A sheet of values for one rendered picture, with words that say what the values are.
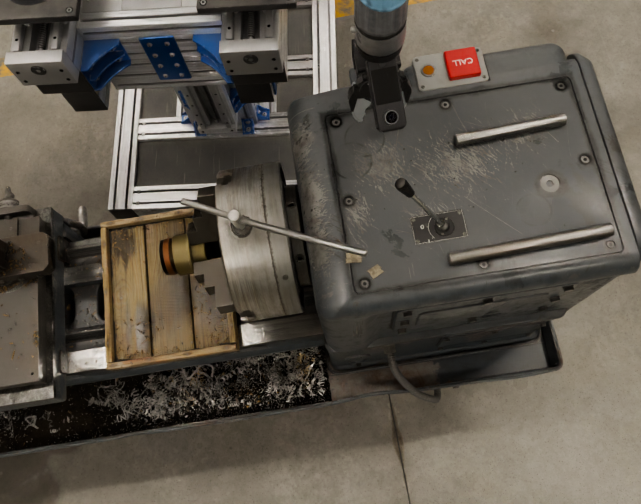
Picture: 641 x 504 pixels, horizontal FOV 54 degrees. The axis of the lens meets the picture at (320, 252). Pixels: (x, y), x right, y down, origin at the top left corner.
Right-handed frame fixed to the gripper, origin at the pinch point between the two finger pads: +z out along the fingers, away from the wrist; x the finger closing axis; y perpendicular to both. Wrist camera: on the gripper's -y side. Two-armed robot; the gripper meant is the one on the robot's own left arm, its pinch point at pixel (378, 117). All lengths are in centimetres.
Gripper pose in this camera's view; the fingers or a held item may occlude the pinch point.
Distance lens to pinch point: 114.8
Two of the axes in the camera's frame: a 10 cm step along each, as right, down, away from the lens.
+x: -9.9, 1.6, 0.1
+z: 0.6, 3.0, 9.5
